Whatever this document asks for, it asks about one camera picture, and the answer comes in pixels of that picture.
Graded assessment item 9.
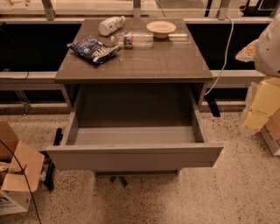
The grey drawer cabinet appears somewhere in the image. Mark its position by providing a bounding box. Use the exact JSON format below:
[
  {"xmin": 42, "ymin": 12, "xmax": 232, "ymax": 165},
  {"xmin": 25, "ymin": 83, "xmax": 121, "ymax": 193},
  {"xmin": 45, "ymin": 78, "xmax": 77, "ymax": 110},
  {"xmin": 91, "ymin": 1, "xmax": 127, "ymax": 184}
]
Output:
[{"xmin": 55, "ymin": 19, "xmax": 213, "ymax": 175}]

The white opaque plastic bottle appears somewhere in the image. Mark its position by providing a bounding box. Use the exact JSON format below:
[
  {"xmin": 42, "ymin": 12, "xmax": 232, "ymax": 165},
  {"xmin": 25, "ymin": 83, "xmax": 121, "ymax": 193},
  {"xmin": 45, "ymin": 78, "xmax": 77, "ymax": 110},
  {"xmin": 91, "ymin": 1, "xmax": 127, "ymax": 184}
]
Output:
[{"xmin": 98, "ymin": 16, "xmax": 126, "ymax": 37}]

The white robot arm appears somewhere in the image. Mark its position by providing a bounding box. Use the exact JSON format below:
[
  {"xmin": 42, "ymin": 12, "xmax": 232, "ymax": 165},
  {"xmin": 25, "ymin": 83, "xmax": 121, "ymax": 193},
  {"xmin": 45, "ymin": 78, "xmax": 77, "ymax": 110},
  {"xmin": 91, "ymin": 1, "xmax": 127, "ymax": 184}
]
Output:
[{"xmin": 235, "ymin": 14, "xmax": 280, "ymax": 77}]

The black floor stand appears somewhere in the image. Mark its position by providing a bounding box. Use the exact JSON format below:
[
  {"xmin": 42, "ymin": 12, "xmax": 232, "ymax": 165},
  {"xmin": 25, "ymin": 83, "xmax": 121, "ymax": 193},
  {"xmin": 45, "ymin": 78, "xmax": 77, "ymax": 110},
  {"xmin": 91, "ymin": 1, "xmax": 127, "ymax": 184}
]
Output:
[{"xmin": 42, "ymin": 128, "xmax": 63, "ymax": 191}]

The beige shallow bowl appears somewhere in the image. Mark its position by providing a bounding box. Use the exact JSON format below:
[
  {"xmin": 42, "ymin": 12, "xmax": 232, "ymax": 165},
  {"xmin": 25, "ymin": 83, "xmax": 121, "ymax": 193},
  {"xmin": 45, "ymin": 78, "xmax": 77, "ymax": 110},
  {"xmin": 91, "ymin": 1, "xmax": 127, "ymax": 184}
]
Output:
[{"xmin": 146, "ymin": 21, "xmax": 176, "ymax": 39}]

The white hanging cable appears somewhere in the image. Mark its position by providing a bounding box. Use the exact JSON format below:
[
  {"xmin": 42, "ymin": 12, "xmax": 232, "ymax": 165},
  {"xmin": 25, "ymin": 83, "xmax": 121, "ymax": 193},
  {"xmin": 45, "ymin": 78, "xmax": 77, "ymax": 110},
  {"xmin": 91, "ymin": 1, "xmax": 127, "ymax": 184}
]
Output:
[{"xmin": 203, "ymin": 16, "xmax": 235, "ymax": 97}]

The clear plastic water bottle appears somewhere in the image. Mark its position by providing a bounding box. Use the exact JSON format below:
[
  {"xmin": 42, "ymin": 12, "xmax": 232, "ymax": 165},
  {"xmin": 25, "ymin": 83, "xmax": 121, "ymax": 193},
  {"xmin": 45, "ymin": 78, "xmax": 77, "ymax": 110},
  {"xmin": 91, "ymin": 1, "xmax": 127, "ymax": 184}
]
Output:
[{"xmin": 111, "ymin": 31, "xmax": 154, "ymax": 49}]

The blue chip bag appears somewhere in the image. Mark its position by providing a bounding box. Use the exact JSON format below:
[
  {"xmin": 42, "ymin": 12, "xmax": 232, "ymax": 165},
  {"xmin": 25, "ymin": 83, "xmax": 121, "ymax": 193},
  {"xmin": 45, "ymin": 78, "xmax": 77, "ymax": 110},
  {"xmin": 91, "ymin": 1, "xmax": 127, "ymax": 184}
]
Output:
[{"xmin": 67, "ymin": 36, "xmax": 121, "ymax": 65}]

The open cardboard box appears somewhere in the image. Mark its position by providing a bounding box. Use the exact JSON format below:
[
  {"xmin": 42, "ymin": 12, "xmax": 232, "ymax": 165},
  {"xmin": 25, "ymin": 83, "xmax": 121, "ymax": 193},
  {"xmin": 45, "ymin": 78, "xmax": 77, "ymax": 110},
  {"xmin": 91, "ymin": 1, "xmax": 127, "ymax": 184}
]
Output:
[{"xmin": 0, "ymin": 121, "xmax": 45, "ymax": 215}]

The grey top drawer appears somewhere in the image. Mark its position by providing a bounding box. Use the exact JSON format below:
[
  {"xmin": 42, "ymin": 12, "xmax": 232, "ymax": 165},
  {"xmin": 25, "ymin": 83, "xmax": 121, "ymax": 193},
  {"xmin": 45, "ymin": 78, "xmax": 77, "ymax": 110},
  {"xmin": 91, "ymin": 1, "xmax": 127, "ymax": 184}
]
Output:
[{"xmin": 46, "ymin": 84, "xmax": 223, "ymax": 173}]

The black cable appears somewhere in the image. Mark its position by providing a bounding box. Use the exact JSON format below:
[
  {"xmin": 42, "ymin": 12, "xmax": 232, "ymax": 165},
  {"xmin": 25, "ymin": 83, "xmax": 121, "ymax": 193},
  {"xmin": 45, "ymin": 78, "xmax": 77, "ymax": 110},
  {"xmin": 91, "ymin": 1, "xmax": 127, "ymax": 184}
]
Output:
[{"xmin": 0, "ymin": 139, "xmax": 43, "ymax": 224}]

